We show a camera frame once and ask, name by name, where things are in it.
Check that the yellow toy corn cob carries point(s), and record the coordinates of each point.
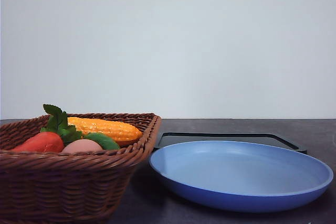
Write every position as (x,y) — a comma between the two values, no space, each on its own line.
(116,132)

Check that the brown egg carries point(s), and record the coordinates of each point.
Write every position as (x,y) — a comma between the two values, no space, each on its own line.
(81,145)

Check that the black rectangular tray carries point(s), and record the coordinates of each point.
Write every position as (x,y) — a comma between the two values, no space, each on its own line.
(163,140)

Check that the red toy carrot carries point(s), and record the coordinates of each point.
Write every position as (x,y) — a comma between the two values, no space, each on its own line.
(52,138)

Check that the brown wicker basket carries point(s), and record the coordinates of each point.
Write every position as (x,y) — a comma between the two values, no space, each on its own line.
(80,187)

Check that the green toy vegetable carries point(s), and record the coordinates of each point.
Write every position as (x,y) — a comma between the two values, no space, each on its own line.
(104,141)

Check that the blue round plate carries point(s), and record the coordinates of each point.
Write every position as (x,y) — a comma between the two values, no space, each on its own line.
(239,176)

